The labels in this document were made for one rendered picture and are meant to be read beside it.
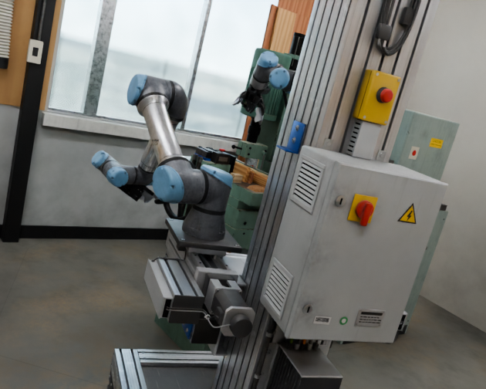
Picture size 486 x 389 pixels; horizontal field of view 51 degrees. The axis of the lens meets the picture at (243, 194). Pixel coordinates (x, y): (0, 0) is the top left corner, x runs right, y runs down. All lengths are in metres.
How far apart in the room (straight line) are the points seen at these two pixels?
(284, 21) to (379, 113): 2.69
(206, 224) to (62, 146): 1.98
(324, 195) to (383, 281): 0.30
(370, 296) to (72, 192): 2.61
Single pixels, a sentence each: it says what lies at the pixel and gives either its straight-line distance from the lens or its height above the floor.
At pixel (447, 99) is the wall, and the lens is 4.54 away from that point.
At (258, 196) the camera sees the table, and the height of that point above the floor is 0.89.
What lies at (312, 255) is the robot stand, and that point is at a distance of 1.27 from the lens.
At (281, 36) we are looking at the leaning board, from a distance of 4.04.
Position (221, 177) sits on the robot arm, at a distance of 1.68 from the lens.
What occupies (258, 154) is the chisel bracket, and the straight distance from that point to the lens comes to 2.48.
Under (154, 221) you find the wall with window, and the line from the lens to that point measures 3.97.
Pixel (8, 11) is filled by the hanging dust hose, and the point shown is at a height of 1.38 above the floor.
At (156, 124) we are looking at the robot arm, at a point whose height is 1.14.
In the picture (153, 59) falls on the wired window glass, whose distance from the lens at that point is 3.73.
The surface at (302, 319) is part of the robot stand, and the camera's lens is 1.34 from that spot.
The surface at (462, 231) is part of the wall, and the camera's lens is 4.34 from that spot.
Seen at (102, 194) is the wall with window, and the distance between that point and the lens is 3.73.
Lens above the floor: 1.37
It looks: 13 degrees down
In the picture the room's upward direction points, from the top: 14 degrees clockwise
